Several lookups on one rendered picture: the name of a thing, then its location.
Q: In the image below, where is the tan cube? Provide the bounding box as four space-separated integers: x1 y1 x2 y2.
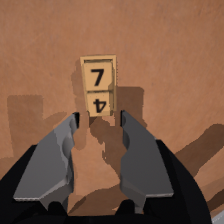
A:
86 90 113 117
83 60 113 91

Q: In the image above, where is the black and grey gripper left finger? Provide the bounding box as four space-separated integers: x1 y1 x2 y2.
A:
0 112 80 224

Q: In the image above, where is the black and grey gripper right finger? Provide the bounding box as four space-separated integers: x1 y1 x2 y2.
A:
120 110 212 224

